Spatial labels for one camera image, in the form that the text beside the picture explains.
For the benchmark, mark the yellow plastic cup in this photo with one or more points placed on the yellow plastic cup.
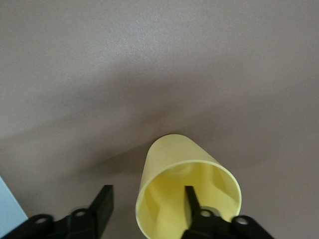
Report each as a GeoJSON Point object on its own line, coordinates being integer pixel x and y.
{"type": "Point", "coordinates": [174, 159]}

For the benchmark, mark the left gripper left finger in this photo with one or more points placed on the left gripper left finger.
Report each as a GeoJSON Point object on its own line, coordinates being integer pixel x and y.
{"type": "Point", "coordinates": [99, 214]}

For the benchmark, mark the clear plastic bin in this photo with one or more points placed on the clear plastic bin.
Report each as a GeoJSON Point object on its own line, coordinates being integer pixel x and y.
{"type": "Point", "coordinates": [10, 206]}

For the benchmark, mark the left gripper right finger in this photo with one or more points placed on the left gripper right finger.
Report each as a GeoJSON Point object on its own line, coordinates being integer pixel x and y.
{"type": "Point", "coordinates": [199, 226]}

